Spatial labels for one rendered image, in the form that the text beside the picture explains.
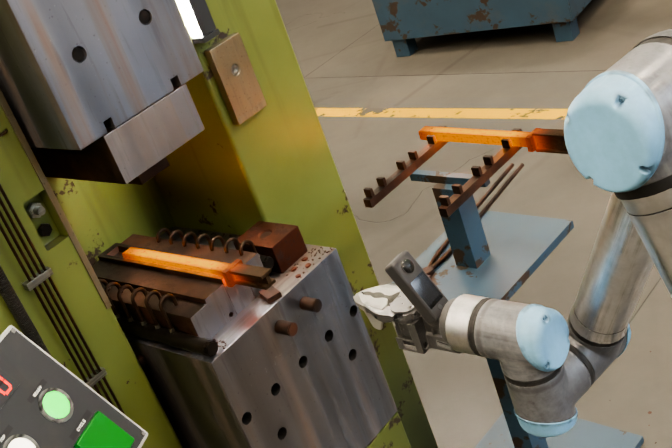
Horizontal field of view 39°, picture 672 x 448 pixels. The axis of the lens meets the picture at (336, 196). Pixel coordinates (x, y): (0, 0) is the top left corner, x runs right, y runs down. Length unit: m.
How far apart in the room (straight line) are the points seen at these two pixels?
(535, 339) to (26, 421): 0.75
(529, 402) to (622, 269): 0.25
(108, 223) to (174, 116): 0.57
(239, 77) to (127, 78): 0.38
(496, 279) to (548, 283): 1.18
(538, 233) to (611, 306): 0.83
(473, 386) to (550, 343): 1.56
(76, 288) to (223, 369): 0.31
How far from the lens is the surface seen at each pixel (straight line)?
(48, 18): 1.61
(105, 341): 1.87
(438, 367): 3.07
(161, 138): 1.72
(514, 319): 1.41
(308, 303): 1.88
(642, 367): 2.89
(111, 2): 1.67
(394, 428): 2.21
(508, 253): 2.22
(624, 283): 1.41
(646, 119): 1.02
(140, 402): 1.95
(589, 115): 1.04
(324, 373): 1.99
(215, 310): 1.84
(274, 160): 2.10
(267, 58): 2.08
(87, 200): 2.21
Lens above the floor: 1.83
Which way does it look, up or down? 25 degrees down
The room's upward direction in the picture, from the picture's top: 20 degrees counter-clockwise
